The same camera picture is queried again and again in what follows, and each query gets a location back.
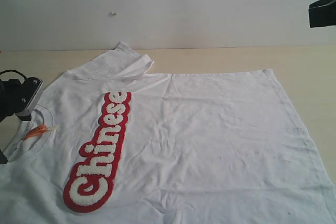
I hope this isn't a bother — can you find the white t-shirt red lettering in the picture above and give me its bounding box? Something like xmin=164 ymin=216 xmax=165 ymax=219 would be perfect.
xmin=1 ymin=43 xmax=335 ymax=223

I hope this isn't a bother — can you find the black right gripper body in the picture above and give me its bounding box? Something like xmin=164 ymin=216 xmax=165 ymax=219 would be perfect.
xmin=308 ymin=0 xmax=336 ymax=28

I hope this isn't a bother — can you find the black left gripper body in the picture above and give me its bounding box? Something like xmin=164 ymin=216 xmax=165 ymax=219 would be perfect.
xmin=1 ymin=79 xmax=26 ymax=122

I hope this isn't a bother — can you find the orange neck label tag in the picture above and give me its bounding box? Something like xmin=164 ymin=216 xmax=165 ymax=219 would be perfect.
xmin=23 ymin=125 xmax=57 ymax=140

